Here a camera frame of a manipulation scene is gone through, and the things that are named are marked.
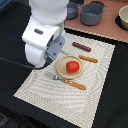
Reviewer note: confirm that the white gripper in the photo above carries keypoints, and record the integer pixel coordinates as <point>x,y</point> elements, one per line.
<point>42,41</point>

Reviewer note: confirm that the red tomato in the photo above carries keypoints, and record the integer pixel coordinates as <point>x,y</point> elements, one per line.
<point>72,66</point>

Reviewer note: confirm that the brown sausage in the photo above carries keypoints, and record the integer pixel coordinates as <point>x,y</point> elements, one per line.
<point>83,47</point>

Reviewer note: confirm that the grey two-handled pot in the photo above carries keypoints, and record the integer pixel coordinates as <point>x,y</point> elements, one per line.
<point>91,14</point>

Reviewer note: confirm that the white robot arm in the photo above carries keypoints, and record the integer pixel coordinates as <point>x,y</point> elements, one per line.
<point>50,12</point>

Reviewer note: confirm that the beige round plate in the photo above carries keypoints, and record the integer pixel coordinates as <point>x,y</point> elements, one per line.
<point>62,70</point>

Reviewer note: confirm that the white woven placemat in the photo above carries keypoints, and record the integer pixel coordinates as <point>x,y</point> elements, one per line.
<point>69,103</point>

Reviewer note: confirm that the beige bowl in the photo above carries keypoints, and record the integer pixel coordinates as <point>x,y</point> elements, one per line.
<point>123,14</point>

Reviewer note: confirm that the fork with wooden handle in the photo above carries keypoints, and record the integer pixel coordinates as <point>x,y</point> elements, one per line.
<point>69,82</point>

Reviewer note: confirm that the knife with wooden handle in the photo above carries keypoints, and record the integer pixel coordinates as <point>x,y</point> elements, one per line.
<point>81,57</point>

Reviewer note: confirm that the grey saucepan with handle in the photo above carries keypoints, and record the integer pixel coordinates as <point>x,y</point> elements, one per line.
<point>72,10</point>

